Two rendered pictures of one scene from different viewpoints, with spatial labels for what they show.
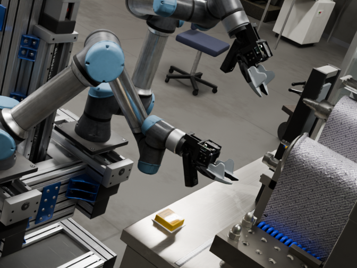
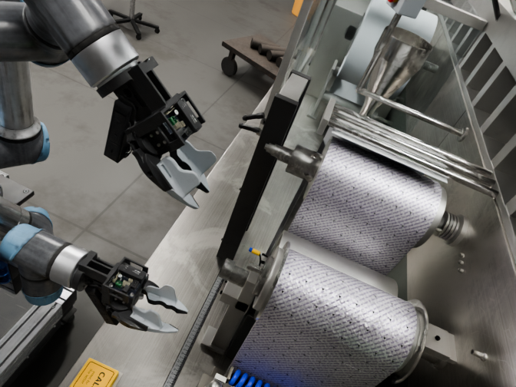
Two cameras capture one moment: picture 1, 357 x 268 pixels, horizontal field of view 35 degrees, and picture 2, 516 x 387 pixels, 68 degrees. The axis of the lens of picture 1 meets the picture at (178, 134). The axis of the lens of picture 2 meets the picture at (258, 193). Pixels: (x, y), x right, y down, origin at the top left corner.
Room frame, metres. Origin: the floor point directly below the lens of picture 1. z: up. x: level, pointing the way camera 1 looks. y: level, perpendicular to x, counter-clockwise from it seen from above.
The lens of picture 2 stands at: (1.21, -0.10, 1.79)
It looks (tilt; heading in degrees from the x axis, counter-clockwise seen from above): 41 degrees down; 335
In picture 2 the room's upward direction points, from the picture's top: 22 degrees clockwise
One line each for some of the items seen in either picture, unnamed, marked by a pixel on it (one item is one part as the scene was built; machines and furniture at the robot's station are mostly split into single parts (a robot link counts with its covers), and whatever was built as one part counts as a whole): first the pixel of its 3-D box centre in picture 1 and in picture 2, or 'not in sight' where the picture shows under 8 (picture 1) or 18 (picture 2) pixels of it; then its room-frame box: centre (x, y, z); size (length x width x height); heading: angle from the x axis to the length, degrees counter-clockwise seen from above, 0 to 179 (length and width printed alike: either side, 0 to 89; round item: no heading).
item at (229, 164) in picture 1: (229, 167); (168, 295); (1.61, -0.19, 1.11); 0.09 x 0.03 x 0.06; 72
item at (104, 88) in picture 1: (103, 97); not in sight; (2.11, 0.33, 0.98); 0.13 x 0.12 x 0.14; 117
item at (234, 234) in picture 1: (236, 231); not in sight; (1.36, -0.24, 1.05); 0.04 x 0.04 x 0.04
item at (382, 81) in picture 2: not in sight; (352, 138); (2.16, -0.77, 1.19); 0.14 x 0.14 x 0.57
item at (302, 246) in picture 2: not in sight; (327, 280); (1.61, -0.51, 1.18); 0.26 x 0.12 x 0.12; 63
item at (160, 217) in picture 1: (169, 219); (94, 382); (1.53, -0.06, 0.91); 0.07 x 0.07 x 0.02; 63
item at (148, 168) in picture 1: (150, 154); (41, 272); (1.72, 0.07, 1.01); 0.11 x 0.08 x 0.11; 19
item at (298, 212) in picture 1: (304, 218); (299, 372); (1.45, -0.43, 1.11); 0.23 x 0.01 x 0.18; 63
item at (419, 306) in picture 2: not in sight; (402, 339); (1.45, -0.57, 1.25); 0.15 x 0.01 x 0.15; 153
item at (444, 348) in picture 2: not in sight; (438, 342); (1.43, -0.61, 1.28); 0.06 x 0.05 x 0.02; 63
